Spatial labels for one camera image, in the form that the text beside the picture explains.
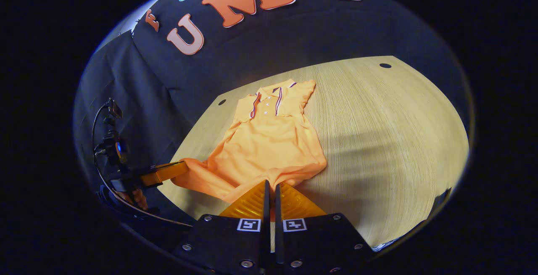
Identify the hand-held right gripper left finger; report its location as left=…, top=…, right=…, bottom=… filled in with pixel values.
left=172, top=179, right=271, bottom=275

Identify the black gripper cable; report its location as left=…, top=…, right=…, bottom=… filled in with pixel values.
left=92, top=100, right=195, bottom=228

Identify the black backdrop cloth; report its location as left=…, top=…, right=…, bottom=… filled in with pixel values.
left=72, top=0, right=473, bottom=221

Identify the orange T-shirt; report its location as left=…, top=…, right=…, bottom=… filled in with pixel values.
left=170, top=79, right=327, bottom=221

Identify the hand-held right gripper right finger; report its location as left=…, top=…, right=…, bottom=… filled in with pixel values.
left=274, top=182, right=377, bottom=275

